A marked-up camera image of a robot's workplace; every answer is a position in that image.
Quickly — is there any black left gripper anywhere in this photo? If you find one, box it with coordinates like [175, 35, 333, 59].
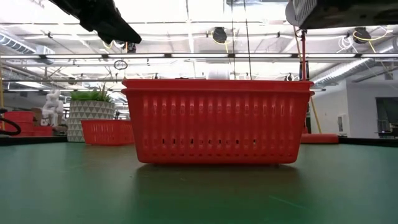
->
[49, 0, 142, 45]

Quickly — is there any black plastic slotted basket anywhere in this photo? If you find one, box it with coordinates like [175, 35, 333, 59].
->
[292, 0, 398, 31]

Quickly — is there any long ceiling light bar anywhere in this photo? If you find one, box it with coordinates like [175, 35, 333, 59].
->
[0, 52, 398, 60]

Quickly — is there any succulent in white patterned pot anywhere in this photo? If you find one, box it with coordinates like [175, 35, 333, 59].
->
[67, 83, 116, 143]

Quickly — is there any white figure statue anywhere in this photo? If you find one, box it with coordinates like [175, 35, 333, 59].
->
[41, 89, 65, 127]

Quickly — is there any red storage bin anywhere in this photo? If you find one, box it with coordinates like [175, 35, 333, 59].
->
[2, 111, 53, 137]

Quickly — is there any red desk lamp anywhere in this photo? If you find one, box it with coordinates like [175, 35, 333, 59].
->
[284, 1, 340, 145]

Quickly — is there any dark window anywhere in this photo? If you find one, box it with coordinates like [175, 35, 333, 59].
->
[375, 96, 398, 138]

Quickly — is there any black hanging cable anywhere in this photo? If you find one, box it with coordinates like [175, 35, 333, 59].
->
[229, 0, 236, 80]
[243, 0, 252, 80]

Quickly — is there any black table frame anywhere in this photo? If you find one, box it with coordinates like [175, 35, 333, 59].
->
[0, 136, 398, 147]

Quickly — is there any yellow cable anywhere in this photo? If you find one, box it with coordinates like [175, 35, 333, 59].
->
[309, 95, 322, 134]

